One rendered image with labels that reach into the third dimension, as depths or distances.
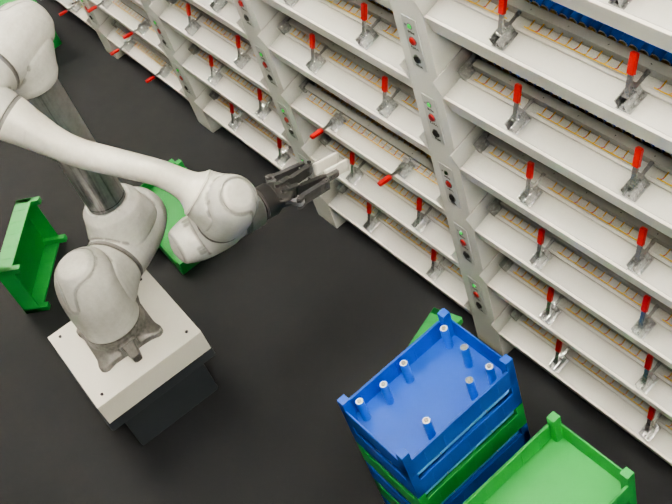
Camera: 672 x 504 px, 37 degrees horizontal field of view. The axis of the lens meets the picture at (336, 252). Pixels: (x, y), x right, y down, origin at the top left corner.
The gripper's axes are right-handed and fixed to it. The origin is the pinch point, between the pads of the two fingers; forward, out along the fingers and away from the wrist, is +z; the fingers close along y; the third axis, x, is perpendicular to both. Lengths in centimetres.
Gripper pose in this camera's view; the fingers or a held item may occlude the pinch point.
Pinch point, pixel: (331, 166)
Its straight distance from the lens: 230.3
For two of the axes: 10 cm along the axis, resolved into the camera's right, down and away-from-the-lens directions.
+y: -6.1, -4.7, 6.4
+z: 7.9, -4.5, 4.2
